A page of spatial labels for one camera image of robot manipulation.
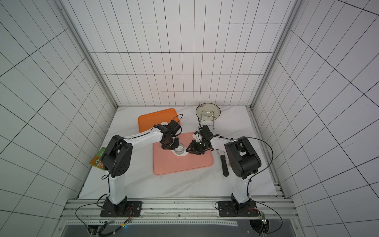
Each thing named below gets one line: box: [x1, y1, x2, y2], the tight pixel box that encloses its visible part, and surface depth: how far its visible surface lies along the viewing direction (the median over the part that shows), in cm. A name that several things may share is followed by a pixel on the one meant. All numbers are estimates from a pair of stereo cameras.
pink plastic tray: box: [152, 132, 214, 175], surface depth 91 cm
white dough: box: [169, 145, 190, 157], surface depth 94 cm
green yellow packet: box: [89, 146, 107, 171], surface depth 91 cm
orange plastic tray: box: [138, 108, 181, 133], surface depth 116 cm
